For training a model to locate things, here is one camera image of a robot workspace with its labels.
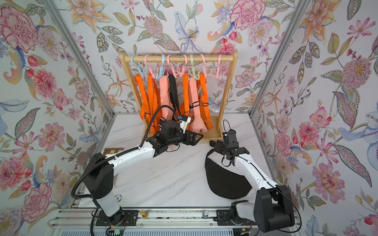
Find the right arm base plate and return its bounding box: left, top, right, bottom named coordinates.
left=213, top=209, right=256, bottom=227

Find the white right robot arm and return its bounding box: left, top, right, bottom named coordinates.
left=205, top=129, right=296, bottom=233

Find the orange waist bag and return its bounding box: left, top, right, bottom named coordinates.
left=180, top=73, right=213, bottom=133

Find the wooden hanging rack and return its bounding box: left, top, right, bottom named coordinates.
left=119, top=50, right=239, bottom=145

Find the blue plastic hook far left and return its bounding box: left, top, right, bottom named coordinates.
left=130, top=55, right=146, bottom=78

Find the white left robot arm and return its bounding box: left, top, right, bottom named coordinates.
left=83, top=120, right=203, bottom=224

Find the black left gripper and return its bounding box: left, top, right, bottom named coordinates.
left=166, top=130, right=203, bottom=146

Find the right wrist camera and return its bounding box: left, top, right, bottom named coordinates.
left=222, top=129, right=238, bottom=145

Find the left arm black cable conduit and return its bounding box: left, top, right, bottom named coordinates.
left=70, top=104, right=179, bottom=236

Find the black waist bag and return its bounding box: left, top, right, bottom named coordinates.
left=205, top=140, right=252, bottom=200
left=168, top=75, right=181, bottom=116

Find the pink plastic hook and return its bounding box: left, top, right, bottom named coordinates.
left=215, top=54, right=222, bottom=79
left=144, top=55, right=156, bottom=79

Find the aluminium corner post left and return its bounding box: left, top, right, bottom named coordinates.
left=41, top=0, right=116, bottom=207

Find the orange bag far left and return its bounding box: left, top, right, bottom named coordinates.
left=135, top=73, right=161, bottom=125

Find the green plastic hook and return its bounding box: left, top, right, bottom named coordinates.
left=189, top=55, right=200, bottom=81

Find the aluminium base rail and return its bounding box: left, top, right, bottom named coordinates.
left=48, top=207, right=265, bottom=236

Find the pink plastic hook right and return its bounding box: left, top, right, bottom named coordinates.
left=215, top=54, right=222, bottom=79

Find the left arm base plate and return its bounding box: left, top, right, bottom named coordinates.
left=95, top=210, right=139, bottom=227

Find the aluminium corner post right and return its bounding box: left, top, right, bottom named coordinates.
left=249, top=1, right=309, bottom=118

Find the aluminium corner post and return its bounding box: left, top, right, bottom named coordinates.
left=249, top=1, right=309, bottom=118
left=41, top=0, right=116, bottom=207

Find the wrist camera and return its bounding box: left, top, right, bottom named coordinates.
left=222, top=129, right=238, bottom=145
left=179, top=115, right=191, bottom=133

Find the wooden chessboard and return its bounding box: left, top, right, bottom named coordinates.
left=103, top=147, right=124, bottom=156

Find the pink waist bag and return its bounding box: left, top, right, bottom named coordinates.
left=158, top=74, right=212, bottom=133

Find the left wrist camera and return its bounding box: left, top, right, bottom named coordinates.
left=179, top=115, right=191, bottom=133

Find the blue plastic hook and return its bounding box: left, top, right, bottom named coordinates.
left=156, top=55, right=165, bottom=80
left=130, top=55, right=146, bottom=78

